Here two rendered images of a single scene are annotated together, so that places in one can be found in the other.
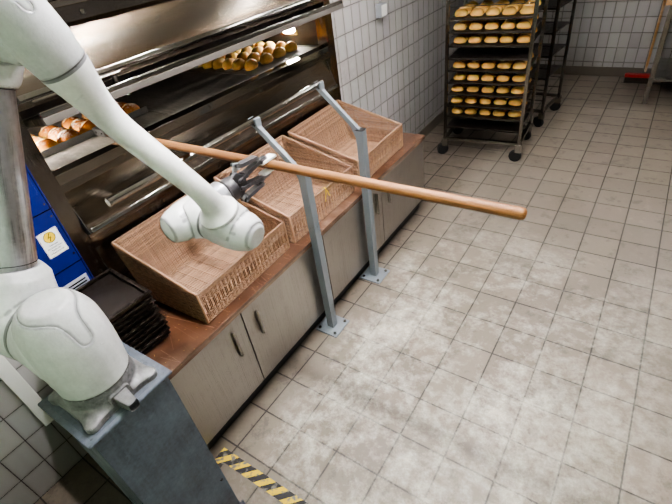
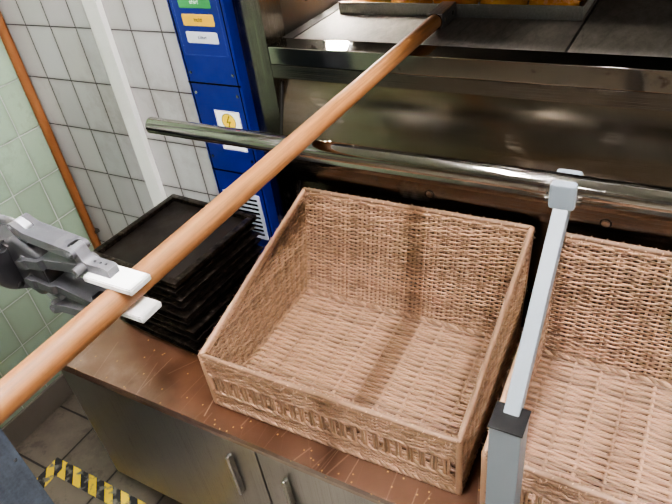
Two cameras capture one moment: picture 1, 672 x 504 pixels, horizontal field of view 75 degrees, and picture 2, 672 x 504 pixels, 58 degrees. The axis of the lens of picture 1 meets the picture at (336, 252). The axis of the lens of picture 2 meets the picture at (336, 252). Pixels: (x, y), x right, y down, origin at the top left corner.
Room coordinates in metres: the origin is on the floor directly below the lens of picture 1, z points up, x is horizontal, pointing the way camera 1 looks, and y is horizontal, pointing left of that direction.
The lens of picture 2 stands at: (1.51, -0.36, 1.58)
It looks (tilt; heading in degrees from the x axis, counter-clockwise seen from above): 36 degrees down; 85
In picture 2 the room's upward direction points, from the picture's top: 8 degrees counter-clockwise
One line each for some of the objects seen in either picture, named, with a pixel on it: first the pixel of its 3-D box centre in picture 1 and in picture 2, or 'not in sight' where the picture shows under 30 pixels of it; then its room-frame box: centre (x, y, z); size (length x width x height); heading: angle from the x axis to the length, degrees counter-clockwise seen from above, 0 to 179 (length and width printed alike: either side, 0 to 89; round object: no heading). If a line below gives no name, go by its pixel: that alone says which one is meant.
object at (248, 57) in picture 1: (240, 53); not in sight; (2.99, 0.39, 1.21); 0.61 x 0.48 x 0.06; 51
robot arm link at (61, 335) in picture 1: (66, 337); not in sight; (0.70, 0.59, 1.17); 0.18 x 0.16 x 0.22; 57
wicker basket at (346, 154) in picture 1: (348, 139); not in sight; (2.57, -0.18, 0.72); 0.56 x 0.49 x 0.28; 142
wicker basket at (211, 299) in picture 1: (206, 245); (369, 316); (1.65, 0.57, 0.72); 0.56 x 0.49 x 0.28; 142
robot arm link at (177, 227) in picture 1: (191, 218); not in sight; (1.06, 0.37, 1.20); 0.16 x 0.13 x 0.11; 141
